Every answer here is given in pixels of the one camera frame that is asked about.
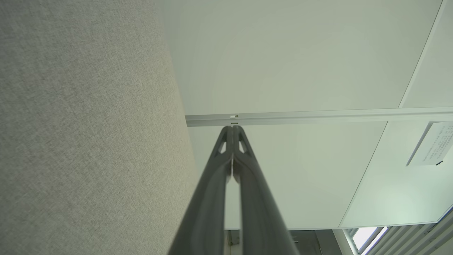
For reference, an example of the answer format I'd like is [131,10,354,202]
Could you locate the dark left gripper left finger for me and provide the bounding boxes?
[168,125,234,255]

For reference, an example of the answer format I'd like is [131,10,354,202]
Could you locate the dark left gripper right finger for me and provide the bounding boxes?
[233,125,300,255]

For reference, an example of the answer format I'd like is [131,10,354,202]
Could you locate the grey partition post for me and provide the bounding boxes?
[184,107,453,128]

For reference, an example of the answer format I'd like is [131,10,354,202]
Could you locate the window blinds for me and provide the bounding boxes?
[333,205,453,255]

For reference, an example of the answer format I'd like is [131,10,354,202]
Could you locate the white paper wall sign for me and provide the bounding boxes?
[406,121,453,167]

